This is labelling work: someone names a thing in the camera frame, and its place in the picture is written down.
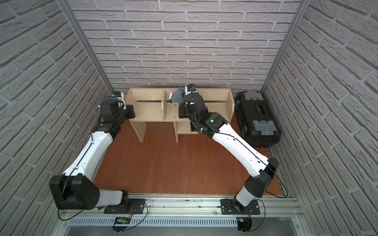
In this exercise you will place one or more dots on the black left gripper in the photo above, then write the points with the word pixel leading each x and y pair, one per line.
pixel 130 111

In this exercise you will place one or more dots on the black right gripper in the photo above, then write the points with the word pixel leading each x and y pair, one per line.
pixel 182 107

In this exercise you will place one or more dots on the blue and grey cleaning cloth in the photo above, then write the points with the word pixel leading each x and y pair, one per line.
pixel 177 96

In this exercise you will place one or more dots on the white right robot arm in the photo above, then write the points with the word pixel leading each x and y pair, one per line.
pixel 261 169

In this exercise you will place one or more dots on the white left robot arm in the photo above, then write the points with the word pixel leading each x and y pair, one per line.
pixel 74 188

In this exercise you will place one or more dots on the light wooden bookshelf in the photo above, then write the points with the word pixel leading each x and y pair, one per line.
pixel 153 106

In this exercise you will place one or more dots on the black book with yellow title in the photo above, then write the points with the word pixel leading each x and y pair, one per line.
pixel 193 129

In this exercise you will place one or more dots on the black toolbox with grey latches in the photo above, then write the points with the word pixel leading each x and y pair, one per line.
pixel 257 123

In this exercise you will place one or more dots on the left small circuit board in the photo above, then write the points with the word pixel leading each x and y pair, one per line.
pixel 121 224

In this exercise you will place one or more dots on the small circuit board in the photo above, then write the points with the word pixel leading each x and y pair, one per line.
pixel 244 224
pixel 121 224

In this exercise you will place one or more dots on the right small circuit board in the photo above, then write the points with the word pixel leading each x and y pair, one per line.
pixel 244 224

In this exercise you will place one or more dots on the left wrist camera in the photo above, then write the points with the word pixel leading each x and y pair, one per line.
pixel 121 99

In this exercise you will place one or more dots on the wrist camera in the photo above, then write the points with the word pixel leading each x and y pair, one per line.
pixel 190 88
pixel 121 99

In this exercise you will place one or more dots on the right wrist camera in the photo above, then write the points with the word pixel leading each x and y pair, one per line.
pixel 190 88

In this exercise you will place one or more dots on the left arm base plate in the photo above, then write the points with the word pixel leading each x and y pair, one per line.
pixel 135 206

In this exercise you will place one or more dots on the aluminium mounting rail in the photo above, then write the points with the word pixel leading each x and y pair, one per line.
pixel 209 205

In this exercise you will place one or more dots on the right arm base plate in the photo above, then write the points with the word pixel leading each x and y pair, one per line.
pixel 233 207

